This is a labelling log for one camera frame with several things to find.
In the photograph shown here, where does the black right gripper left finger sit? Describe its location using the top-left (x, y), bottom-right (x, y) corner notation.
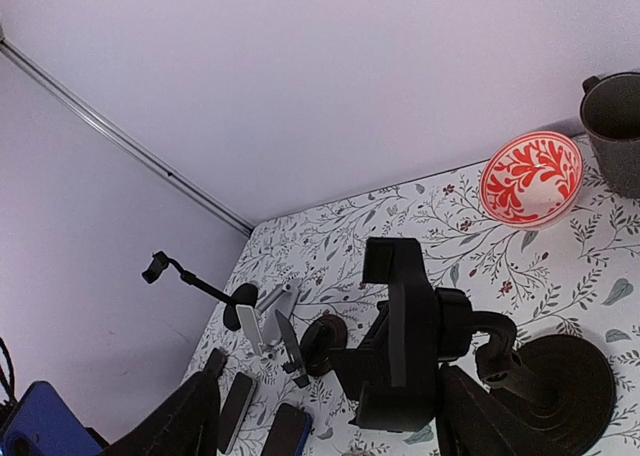
top-left (107, 371), bottom-right (221, 455)

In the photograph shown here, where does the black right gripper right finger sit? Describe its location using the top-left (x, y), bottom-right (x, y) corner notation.
top-left (437, 366), bottom-right (550, 455)

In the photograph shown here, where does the black tall phone stand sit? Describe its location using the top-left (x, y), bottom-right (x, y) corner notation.
top-left (329, 237), bottom-right (616, 455)

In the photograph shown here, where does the black round-base phone stand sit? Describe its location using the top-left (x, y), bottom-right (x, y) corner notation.
top-left (141, 251), bottom-right (258, 332)

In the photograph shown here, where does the black phone with pink edge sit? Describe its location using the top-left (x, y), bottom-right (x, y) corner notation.
top-left (203, 348), bottom-right (227, 378)

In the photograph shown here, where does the white flat phone stand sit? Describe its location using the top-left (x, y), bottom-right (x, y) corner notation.
top-left (236, 278), bottom-right (302, 358)

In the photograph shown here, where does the floral patterned table mat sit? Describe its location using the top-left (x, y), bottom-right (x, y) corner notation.
top-left (183, 136), bottom-right (639, 455)

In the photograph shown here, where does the red white patterned bowl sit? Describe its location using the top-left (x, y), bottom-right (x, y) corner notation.
top-left (479, 131), bottom-right (584, 230)

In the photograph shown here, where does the dark grey cup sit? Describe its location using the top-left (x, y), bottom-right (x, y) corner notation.
top-left (579, 72), bottom-right (639, 199)

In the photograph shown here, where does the left aluminium frame post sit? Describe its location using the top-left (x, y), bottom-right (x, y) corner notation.
top-left (1, 36), bottom-right (254, 237)

